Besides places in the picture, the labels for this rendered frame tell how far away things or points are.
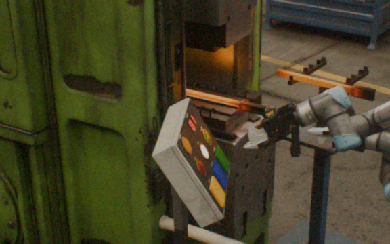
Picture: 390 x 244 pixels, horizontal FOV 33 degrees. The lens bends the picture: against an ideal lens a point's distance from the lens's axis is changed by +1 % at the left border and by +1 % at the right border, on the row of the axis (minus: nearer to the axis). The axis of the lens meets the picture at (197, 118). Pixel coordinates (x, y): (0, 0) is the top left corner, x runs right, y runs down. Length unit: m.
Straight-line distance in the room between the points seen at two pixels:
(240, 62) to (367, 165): 1.67
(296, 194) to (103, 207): 1.54
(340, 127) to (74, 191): 1.16
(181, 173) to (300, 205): 1.99
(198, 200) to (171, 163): 0.14
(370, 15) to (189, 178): 4.55
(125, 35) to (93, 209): 0.84
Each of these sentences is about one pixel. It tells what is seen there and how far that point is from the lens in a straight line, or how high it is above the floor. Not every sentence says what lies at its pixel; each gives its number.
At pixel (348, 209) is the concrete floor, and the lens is 3.86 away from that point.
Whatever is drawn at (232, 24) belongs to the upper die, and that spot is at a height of 1.35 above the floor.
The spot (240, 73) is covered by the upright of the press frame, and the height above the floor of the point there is 1.01.
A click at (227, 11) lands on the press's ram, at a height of 1.41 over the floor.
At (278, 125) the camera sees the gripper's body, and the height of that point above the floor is 1.16.
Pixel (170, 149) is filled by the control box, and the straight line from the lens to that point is 1.90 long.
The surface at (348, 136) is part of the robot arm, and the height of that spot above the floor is 1.16.
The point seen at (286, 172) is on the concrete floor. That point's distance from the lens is 4.16.
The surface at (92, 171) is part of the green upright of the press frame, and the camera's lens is 2.68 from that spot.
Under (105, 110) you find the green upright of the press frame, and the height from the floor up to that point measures 1.08.
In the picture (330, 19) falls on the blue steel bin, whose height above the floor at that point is 0.20.
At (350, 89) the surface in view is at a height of 0.99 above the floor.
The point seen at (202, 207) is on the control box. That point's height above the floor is 0.99.
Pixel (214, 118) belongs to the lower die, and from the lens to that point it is 2.55.
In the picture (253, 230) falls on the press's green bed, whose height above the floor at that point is 0.41.
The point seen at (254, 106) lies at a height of 1.01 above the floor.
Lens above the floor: 2.08
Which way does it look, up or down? 25 degrees down
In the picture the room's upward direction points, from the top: 1 degrees counter-clockwise
